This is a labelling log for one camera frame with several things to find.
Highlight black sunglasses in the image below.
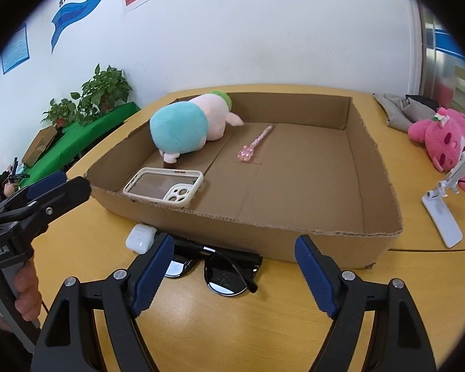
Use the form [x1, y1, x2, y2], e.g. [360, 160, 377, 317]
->
[163, 236, 263, 299]

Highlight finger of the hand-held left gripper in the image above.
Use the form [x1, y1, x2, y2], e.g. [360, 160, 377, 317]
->
[0, 177, 91, 243]
[0, 170, 68, 218]

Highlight blue framed wall poster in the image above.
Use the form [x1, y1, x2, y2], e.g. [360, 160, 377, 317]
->
[1, 23, 31, 75]

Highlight green tablecloth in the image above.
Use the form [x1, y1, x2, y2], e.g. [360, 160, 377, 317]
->
[23, 102, 141, 181]

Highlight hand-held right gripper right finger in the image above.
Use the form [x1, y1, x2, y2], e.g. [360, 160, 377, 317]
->
[294, 235, 438, 372]

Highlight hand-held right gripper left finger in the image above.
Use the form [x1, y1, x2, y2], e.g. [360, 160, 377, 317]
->
[31, 232, 175, 372]

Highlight grey metal door frame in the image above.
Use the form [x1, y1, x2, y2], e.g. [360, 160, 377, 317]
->
[411, 0, 450, 101]

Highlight person's left hand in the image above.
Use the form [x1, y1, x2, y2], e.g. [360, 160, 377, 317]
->
[15, 260, 43, 322]

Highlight small brown cardboard box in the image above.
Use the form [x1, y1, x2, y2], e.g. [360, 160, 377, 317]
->
[21, 125, 59, 167]

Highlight blue door banner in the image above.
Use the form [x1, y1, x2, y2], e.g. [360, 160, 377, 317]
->
[434, 27, 465, 63]

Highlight white phone stand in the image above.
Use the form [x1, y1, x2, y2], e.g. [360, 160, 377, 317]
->
[422, 149, 465, 249]

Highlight grey cloth bag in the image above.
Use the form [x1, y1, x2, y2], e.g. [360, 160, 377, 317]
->
[373, 93, 439, 131]

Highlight large potted plant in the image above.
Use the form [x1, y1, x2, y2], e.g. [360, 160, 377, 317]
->
[70, 63, 132, 126]

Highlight clear white phone case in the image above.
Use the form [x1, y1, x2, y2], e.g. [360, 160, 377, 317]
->
[123, 167, 204, 208]

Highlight blue wave wall banner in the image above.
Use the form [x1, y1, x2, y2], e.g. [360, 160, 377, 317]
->
[50, 0, 132, 55]

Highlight white earbuds case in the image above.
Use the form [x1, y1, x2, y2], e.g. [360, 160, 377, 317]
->
[126, 223, 156, 254]

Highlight small potted plant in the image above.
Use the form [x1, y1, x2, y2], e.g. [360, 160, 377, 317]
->
[42, 98, 78, 129]

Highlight shallow cardboard box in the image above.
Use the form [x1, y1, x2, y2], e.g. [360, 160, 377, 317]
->
[83, 91, 404, 270]

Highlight pink glitter pen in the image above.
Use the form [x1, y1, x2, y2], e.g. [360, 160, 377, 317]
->
[237, 124, 276, 164]

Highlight teal and pink plush toy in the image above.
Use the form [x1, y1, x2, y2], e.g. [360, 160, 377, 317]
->
[149, 90, 244, 164]

